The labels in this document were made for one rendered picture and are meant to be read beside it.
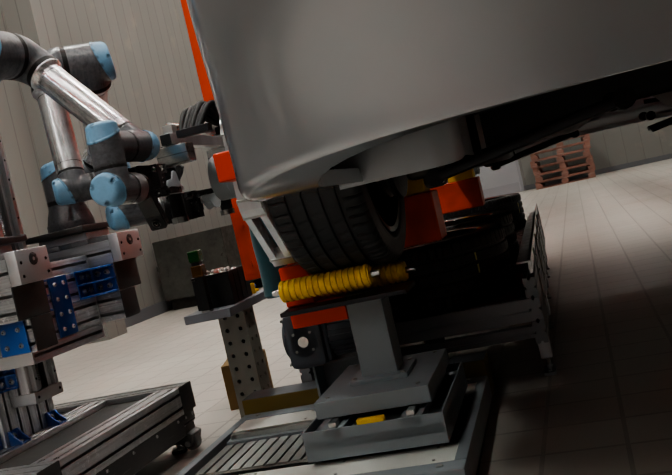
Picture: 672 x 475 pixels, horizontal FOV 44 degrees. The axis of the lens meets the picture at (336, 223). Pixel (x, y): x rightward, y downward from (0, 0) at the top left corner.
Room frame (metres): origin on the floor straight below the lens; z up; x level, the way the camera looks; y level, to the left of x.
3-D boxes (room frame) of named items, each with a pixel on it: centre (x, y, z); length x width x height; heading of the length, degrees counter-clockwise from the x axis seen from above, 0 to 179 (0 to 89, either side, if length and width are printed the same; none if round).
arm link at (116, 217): (2.36, 0.57, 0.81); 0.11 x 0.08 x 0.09; 121
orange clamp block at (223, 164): (1.98, 0.20, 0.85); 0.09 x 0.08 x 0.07; 165
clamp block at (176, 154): (2.18, 0.37, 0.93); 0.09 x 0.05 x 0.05; 75
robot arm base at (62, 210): (2.71, 0.85, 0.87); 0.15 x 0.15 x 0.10
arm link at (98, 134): (1.91, 0.47, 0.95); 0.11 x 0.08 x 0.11; 159
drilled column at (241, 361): (2.99, 0.43, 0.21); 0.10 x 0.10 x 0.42; 75
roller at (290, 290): (2.15, 0.06, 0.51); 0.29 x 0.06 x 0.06; 75
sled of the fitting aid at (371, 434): (2.24, -0.04, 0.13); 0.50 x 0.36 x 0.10; 165
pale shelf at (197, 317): (2.96, 0.44, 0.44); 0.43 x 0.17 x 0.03; 165
